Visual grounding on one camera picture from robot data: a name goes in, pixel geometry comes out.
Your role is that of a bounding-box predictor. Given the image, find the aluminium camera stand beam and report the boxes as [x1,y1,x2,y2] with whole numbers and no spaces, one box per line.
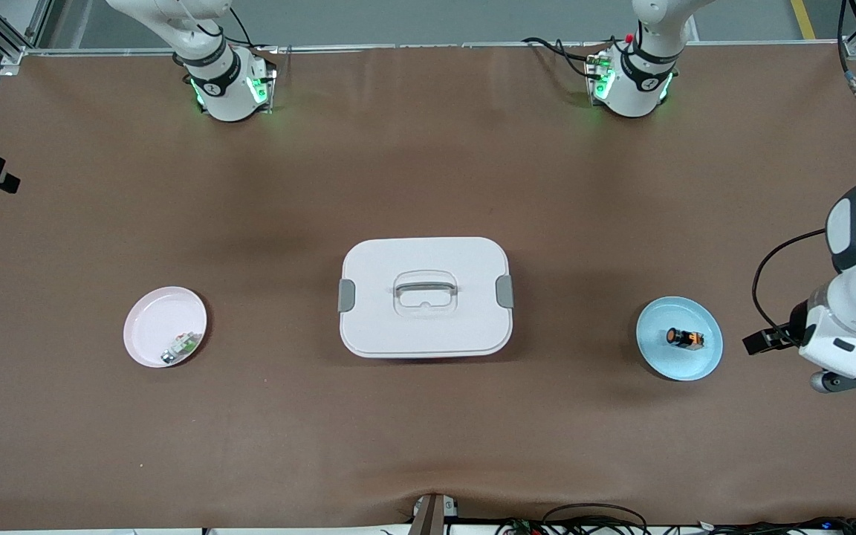
[407,493,460,535]

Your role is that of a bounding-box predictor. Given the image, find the colourful connector wires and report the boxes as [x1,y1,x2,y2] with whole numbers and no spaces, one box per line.
[499,516,548,535]

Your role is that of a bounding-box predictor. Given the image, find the black cable tangle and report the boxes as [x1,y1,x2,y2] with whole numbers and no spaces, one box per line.
[699,515,856,535]

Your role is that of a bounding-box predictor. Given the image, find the light blue round plate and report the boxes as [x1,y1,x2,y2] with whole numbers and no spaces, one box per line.
[635,296,724,382]

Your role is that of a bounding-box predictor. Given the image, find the aluminium frame profile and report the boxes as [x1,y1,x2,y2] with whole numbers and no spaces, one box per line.
[0,0,55,66]

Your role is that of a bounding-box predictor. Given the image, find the white lidded storage box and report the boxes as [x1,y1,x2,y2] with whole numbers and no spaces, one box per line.
[337,236,515,360]

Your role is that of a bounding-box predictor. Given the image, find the pink round plate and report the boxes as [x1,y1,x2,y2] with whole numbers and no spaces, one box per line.
[123,287,208,370]

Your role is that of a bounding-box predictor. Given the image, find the black looped cable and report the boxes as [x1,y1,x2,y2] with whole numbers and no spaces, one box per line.
[542,503,649,535]

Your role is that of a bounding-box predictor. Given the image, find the silver table edge rail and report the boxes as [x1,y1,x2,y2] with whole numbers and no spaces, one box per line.
[23,41,856,57]

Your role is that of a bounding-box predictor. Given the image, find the green white push-button switch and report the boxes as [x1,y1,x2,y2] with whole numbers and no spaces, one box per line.
[160,333,202,366]

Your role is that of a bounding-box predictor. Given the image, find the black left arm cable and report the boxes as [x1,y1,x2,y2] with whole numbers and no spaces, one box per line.
[752,0,856,331]

